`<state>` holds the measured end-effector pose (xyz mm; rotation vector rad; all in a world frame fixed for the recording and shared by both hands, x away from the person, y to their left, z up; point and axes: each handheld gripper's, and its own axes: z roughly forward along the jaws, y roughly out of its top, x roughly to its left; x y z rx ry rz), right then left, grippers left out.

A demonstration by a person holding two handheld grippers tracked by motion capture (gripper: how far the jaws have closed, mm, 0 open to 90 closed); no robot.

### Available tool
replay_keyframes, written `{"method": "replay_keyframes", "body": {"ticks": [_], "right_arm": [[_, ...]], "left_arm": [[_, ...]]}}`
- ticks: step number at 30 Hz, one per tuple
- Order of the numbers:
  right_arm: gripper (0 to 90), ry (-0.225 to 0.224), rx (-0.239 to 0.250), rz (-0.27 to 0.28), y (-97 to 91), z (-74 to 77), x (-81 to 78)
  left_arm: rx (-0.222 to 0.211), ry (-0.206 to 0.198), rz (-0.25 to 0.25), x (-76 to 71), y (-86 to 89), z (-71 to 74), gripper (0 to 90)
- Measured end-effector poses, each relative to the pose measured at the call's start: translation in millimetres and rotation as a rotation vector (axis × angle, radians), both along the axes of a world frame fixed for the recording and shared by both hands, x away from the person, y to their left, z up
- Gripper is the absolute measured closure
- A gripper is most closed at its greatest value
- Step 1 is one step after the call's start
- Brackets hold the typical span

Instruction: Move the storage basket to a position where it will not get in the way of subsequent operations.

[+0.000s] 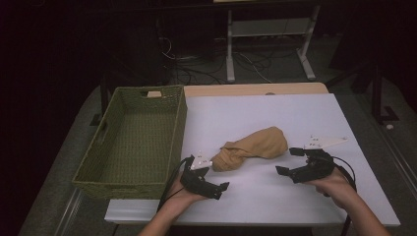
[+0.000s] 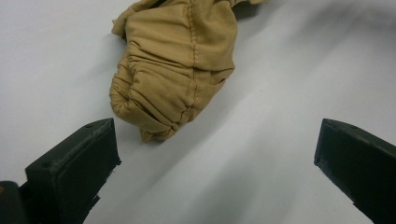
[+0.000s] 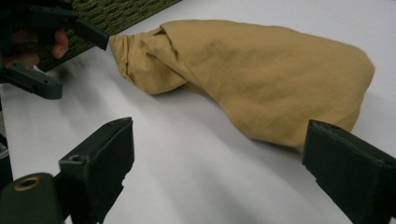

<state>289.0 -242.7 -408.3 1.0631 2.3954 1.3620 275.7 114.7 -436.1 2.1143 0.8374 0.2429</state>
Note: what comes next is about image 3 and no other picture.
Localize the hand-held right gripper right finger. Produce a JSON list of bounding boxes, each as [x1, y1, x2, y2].
[[302, 119, 396, 224]]

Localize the green woven basket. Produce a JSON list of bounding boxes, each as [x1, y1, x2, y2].
[[31, 0, 183, 73]]

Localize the tan pants with mushroom print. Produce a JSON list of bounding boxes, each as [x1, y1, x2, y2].
[[108, 19, 376, 149]]

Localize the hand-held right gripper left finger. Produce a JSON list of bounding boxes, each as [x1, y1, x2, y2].
[[59, 117, 135, 224]]

